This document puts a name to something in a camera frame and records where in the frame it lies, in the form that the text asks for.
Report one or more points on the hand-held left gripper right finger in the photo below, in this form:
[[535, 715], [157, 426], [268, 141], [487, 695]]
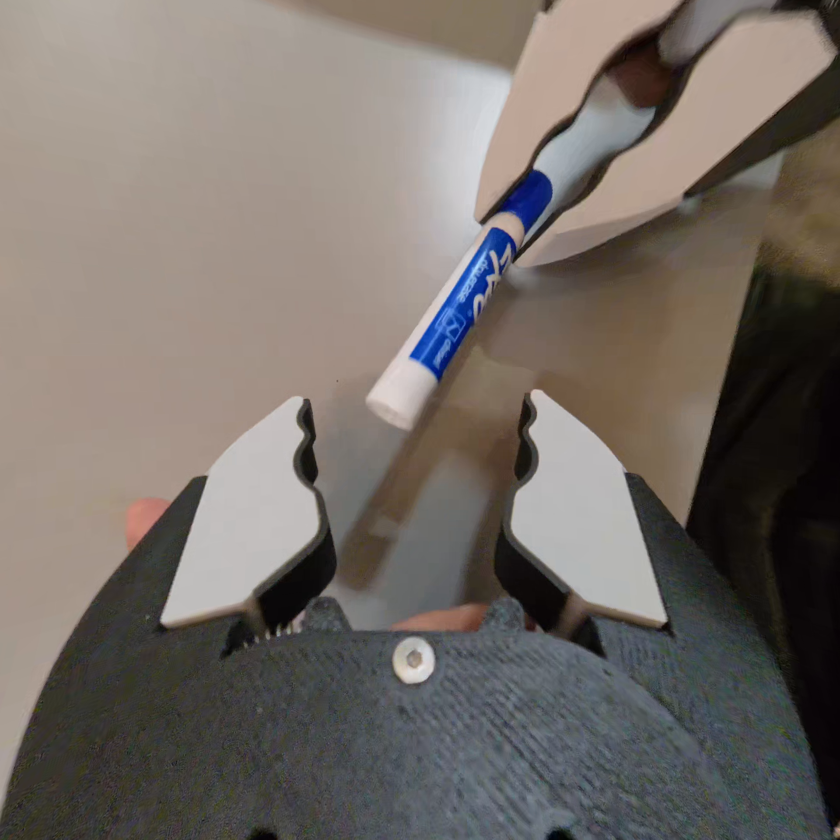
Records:
[[577, 525]]

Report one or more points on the person's right hand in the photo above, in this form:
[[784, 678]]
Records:
[[646, 79]]

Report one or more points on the person's left hand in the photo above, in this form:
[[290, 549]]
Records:
[[148, 518]]

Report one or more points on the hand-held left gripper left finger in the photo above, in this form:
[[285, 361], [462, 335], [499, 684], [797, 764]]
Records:
[[256, 518]]

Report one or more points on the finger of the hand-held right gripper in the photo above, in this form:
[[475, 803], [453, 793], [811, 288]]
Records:
[[558, 79], [722, 131]]

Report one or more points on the blue dry erase marker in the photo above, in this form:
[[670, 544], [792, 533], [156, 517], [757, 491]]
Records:
[[453, 308]]

